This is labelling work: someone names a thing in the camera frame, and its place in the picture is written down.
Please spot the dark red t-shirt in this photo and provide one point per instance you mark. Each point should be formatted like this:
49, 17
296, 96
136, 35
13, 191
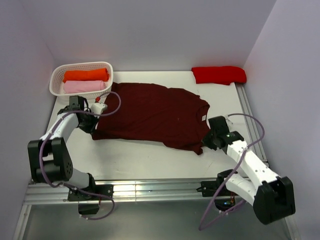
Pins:
152, 112

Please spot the white plastic basket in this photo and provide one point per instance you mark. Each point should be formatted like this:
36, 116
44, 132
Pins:
56, 84

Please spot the orange rolled t-shirt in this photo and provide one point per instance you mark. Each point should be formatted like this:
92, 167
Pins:
100, 74

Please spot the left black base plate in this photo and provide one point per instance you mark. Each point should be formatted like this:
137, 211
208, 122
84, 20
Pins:
102, 189

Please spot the aluminium front rail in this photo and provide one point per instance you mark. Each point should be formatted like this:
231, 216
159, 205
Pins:
123, 191

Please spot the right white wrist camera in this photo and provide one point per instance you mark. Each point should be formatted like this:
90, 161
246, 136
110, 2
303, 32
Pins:
228, 118

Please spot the aluminium side rail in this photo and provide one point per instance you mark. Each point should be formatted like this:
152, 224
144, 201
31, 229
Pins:
252, 126

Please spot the pink rolled t-shirt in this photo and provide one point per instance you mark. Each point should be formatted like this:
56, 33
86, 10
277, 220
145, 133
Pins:
74, 87

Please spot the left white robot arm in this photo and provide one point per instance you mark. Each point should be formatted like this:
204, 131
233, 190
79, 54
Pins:
49, 159

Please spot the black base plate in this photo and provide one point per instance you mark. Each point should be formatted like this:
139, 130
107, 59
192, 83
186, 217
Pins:
102, 189
209, 187

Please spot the bright red folded t-shirt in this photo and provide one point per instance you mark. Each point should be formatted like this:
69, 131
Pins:
223, 75

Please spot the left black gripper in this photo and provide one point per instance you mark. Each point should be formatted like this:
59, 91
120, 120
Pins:
90, 129

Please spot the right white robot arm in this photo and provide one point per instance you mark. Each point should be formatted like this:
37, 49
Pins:
270, 195

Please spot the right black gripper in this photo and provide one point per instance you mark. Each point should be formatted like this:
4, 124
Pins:
206, 141

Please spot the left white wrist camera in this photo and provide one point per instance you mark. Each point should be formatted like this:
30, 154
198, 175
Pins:
98, 108

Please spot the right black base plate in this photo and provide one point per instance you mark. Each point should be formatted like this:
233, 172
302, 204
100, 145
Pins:
209, 187

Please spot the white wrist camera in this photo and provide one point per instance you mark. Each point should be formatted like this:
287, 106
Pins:
98, 108
228, 118

